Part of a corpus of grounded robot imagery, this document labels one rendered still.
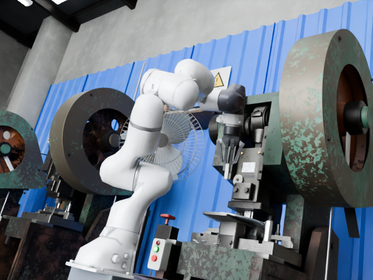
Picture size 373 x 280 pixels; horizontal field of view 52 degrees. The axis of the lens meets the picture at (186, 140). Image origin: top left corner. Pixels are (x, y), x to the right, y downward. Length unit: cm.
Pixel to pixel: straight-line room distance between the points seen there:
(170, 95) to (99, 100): 175
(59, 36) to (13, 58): 165
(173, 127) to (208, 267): 112
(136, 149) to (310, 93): 72
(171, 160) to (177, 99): 132
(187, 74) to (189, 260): 88
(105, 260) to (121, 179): 27
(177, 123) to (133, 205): 136
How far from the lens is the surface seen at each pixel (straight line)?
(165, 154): 251
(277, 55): 384
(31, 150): 460
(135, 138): 125
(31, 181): 461
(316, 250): 204
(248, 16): 447
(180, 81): 124
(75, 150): 279
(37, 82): 692
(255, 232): 187
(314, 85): 158
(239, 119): 167
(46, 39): 720
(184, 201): 373
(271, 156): 185
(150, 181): 130
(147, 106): 122
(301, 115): 157
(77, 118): 282
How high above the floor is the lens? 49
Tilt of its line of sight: 19 degrees up
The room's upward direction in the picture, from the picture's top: 13 degrees clockwise
